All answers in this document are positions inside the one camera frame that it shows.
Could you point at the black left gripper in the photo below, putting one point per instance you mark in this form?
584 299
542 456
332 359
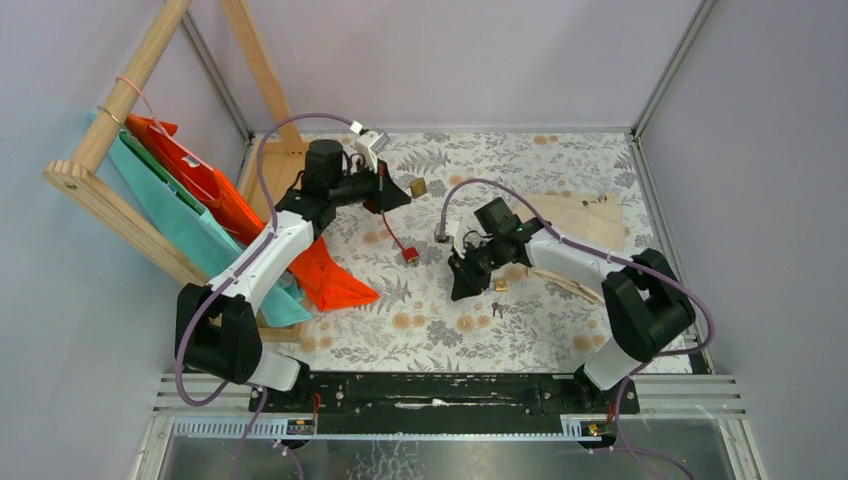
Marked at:
384 193

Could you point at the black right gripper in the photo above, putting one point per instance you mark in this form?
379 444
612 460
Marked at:
467 281

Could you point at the short shackle brass padlock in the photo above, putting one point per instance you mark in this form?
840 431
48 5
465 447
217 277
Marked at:
418 188

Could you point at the keys of long padlock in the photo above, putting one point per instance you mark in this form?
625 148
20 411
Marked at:
498 309

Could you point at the red cable lock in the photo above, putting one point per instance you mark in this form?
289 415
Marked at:
409 254

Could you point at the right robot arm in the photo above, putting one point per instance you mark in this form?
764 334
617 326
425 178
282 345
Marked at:
646 305

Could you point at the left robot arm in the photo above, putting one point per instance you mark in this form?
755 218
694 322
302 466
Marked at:
216 326

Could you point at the orange cloth bag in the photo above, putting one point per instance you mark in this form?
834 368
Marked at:
326 284

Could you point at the wooden tray base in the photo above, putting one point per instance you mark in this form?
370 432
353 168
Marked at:
278 163

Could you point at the beige folded cloth bag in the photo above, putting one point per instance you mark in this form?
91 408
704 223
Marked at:
593 219

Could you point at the teal cloth bag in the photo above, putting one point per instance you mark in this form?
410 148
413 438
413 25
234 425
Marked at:
197 234

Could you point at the green bag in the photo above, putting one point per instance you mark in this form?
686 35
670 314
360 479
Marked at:
159 171

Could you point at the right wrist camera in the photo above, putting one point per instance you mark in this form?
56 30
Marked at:
447 233

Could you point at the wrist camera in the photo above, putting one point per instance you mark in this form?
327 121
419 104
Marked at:
447 233
369 143

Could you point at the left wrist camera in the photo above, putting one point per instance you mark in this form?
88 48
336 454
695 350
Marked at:
369 143

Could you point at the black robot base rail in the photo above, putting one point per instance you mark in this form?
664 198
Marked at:
426 403

